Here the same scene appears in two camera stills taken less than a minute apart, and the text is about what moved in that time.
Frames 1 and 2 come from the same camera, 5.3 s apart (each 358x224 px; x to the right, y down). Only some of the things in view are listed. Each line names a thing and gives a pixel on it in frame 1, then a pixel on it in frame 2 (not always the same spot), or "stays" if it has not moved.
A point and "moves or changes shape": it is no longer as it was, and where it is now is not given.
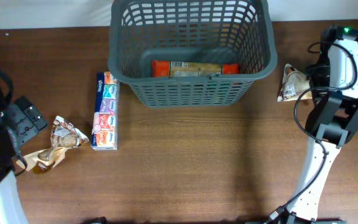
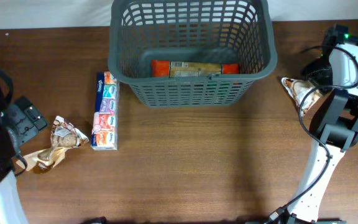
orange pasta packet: (168, 68) stays
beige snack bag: (294, 83) moves or changes shape
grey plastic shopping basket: (239, 32) stays
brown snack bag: (64, 136) stays
